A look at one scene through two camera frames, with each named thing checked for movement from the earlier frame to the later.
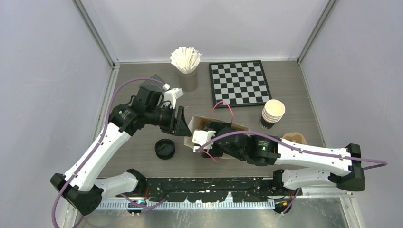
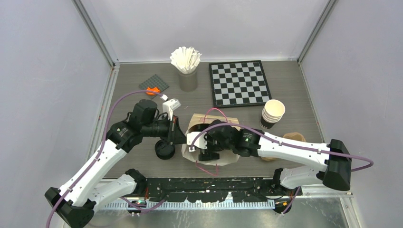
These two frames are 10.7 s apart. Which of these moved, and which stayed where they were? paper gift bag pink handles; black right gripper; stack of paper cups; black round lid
Moved: paper gift bag pink handles
Stayed: stack of paper cups; black right gripper; black round lid
